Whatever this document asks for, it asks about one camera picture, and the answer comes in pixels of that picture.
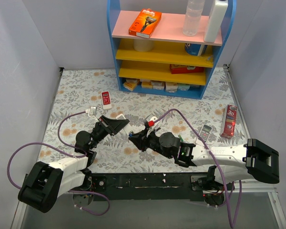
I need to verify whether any white remote control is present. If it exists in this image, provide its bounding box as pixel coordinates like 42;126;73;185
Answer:
115;114;134;136

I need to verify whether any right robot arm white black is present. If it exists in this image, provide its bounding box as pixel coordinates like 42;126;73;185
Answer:
129;129;279;190

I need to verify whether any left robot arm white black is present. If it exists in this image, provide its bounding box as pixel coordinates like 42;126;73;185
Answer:
18;115;129;213

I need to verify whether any red white small remote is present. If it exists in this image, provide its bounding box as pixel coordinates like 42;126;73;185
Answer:
101;91;112;110

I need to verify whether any grey remote with buttons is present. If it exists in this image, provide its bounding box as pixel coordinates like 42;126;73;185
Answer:
199;125;213;142

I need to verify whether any floral table mat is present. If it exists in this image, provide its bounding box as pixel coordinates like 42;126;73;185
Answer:
38;67;247;163

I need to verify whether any orange yellow small box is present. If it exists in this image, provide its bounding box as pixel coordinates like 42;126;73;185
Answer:
123;80;140;91

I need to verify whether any yellow white small box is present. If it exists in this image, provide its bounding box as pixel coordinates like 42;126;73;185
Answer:
141;82;153;89

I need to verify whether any black base bar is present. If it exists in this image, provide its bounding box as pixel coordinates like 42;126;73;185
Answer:
64;172;232;202

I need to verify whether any white small box centre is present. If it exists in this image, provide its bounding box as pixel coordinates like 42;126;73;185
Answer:
151;81;165;90

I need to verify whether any white red small box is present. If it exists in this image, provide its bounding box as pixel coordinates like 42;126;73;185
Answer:
165;82;178;93

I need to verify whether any teal white small box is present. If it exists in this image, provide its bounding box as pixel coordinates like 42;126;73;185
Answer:
178;83;190;91

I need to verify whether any red box on shelf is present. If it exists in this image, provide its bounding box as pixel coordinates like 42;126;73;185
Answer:
170;64;205;74

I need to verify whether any red toothpaste box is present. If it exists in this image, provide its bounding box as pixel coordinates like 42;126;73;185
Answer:
220;104;238;139

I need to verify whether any blue shelf unit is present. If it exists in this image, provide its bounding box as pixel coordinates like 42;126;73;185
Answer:
107;0;236;99

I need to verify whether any white paper roll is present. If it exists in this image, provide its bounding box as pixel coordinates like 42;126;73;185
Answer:
133;39;154;52

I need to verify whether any blue white round container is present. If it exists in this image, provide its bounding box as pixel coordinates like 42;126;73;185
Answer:
184;43;207;56

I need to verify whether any orange razor box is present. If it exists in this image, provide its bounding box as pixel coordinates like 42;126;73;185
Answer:
128;9;162;39

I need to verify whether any clear plastic bottle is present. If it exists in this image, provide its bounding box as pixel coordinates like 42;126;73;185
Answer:
183;0;205;36

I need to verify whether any white tall bottle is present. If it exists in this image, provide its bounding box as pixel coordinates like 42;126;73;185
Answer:
204;0;228;43

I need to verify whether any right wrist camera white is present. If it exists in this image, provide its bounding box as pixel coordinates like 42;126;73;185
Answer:
144;115;159;131

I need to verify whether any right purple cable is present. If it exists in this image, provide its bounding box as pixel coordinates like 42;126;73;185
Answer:
154;108;243;229

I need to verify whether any aluminium rail frame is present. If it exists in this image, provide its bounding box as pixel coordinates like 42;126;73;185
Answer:
19;66;286;229

